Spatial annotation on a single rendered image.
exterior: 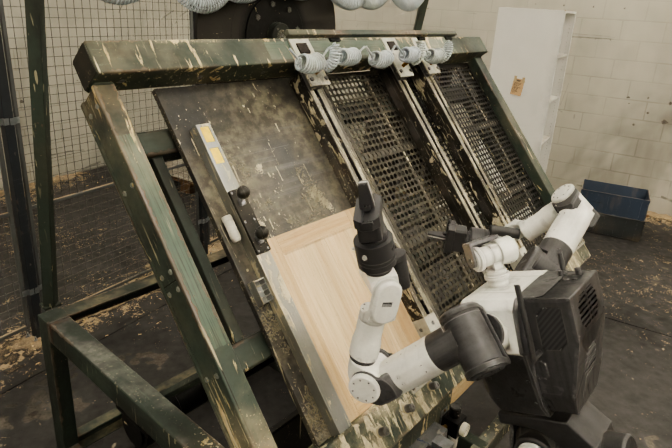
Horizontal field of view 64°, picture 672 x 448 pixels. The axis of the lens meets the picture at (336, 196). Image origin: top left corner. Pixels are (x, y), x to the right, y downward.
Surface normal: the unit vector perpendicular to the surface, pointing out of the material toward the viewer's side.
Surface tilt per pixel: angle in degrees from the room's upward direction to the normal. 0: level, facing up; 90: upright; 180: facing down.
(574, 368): 90
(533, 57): 90
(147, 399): 0
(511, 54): 90
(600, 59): 90
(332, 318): 50
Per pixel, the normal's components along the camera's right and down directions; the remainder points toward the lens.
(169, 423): 0.05, -0.94
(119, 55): 0.61, -0.40
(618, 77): -0.51, 0.25
